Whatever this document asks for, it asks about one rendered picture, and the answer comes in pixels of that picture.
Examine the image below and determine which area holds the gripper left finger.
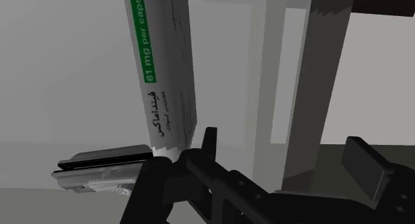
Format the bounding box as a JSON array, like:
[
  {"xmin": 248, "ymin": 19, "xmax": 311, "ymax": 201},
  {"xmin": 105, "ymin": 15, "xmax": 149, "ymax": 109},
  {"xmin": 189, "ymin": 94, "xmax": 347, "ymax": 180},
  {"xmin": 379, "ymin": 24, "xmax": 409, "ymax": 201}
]
[{"xmin": 120, "ymin": 126, "xmax": 277, "ymax": 224}]

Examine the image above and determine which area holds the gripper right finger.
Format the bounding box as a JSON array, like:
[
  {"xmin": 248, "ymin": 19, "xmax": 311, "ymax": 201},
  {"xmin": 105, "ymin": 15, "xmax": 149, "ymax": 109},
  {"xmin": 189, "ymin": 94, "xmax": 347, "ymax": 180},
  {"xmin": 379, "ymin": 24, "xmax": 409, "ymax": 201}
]
[{"xmin": 340, "ymin": 136, "xmax": 415, "ymax": 224}]

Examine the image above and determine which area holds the grey and black flat device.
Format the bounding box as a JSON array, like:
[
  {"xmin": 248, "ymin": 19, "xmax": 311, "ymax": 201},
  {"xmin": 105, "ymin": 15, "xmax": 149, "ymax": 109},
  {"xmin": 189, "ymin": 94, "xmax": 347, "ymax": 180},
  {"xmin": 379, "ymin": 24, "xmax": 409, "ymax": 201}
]
[{"xmin": 51, "ymin": 144, "xmax": 154, "ymax": 196}]

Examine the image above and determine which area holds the white medicine box green stripe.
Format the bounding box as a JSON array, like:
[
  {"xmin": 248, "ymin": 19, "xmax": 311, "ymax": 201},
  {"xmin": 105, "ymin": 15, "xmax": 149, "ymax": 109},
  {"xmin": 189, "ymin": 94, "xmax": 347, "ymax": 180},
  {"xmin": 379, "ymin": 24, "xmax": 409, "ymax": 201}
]
[{"xmin": 122, "ymin": 0, "xmax": 198, "ymax": 163}]

